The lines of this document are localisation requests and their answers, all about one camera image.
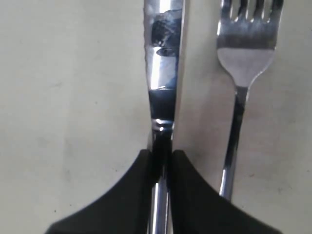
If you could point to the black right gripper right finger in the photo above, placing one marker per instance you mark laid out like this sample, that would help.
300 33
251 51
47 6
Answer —
198 209

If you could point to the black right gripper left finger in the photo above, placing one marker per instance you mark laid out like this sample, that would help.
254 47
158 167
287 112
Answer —
124 209

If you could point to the silver fork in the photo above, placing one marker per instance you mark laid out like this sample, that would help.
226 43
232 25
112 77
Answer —
245 49

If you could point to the silver table knife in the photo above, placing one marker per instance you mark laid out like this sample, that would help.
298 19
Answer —
163 34

